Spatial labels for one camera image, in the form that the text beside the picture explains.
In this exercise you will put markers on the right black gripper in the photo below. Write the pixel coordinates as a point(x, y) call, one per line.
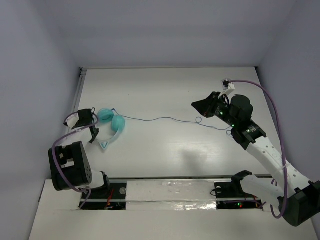
point(206, 106)

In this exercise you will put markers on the aluminium rail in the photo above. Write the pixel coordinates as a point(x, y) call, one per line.
point(79, 89)

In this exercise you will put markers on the teal cat-ear headphones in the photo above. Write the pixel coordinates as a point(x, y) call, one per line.
point(110, 126)

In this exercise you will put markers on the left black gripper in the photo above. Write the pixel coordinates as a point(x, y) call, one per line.
point(92, 130)

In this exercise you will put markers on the white foam strip with tape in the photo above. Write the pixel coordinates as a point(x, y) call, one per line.
point(170, 195)

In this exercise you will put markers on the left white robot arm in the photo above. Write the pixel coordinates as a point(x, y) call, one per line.
point(69, 165)

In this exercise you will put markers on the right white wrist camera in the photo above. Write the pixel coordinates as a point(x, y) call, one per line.
point(227, 84)

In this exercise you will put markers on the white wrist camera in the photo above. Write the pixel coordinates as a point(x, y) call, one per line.
point(71, 121)
point(227, 84)

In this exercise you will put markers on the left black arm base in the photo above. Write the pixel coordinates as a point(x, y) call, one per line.
point(101, 198)

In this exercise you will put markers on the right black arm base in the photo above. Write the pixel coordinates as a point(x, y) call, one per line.
point(230, 195)

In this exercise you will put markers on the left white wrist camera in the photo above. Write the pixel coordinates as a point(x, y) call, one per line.
point(71, 121)

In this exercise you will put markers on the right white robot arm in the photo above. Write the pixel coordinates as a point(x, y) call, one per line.
point(295, 196)

